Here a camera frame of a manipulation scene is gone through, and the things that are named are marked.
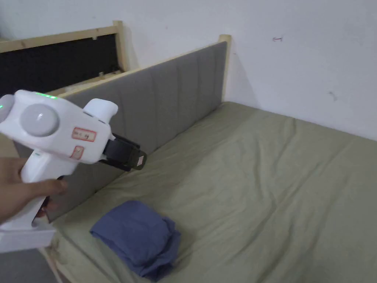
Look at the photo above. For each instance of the bed with olive green sheet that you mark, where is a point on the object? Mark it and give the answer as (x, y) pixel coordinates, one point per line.
(250, 177)

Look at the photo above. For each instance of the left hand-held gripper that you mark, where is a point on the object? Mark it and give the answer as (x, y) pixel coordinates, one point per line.
(59, 132)

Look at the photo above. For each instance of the grey padded headboard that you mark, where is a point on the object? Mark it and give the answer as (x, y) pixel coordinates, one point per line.
(176, 97)

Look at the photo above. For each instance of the dark blue folded garment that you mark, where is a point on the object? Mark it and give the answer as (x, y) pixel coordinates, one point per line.
(138, 235)

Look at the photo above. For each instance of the wooden frame with black panel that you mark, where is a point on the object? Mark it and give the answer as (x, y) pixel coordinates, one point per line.
(59, 62)

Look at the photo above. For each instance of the person's left hand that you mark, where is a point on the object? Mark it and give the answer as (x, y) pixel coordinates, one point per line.
(11, 182)

